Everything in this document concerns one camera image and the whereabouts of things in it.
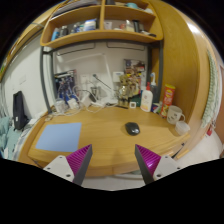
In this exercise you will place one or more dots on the black bag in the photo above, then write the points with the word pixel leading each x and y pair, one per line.
pixel 19 110

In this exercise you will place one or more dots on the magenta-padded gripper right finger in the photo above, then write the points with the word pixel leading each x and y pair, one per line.
pixel 149 159

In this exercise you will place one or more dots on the white wall socket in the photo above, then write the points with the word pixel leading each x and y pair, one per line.
pixel 87 80

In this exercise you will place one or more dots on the dark spray bottle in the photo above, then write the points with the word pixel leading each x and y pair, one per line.
pixel 154 89

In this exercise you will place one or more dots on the light blue mouse pad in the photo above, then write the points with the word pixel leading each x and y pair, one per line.
pixel 60 136

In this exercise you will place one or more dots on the white bottle with red cap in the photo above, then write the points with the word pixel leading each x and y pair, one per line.
pixel 146 100

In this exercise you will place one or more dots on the white mug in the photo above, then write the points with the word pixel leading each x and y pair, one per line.
pixel 174 115

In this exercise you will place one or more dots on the clear round lidded container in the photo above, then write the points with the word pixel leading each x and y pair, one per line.
pixel 60 106

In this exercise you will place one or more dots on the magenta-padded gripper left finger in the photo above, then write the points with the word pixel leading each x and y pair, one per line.
pixel 78 159

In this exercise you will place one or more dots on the clear plastic cup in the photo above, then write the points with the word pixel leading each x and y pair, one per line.
pixel 182 128

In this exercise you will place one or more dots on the blue checked bedding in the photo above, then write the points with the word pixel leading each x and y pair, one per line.
pixel 7 136

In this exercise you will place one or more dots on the robot model kit box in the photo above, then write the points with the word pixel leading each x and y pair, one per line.
pixel 66 84

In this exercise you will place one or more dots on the white charger block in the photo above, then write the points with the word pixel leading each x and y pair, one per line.
pixel 73 103

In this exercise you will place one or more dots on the white woven wall hanging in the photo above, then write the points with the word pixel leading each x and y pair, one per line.
pixel 210 93

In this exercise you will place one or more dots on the gold robot figure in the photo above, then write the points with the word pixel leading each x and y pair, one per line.
pixel 126 89

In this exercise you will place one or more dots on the small white cube clock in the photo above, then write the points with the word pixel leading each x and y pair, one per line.
pixel 132 104

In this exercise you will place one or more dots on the white power strip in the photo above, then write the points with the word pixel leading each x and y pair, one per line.
pixel 104 103

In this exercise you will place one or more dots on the wooden shelf unit with items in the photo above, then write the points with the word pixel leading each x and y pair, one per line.
pixel 100 35

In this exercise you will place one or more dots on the red chip can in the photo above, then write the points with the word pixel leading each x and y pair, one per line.
pixel 167 100

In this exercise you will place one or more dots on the black computer mouse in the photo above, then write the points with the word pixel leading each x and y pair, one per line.
pixel 132 128

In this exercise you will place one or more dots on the green box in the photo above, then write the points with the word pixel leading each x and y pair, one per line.
pixel 136 99

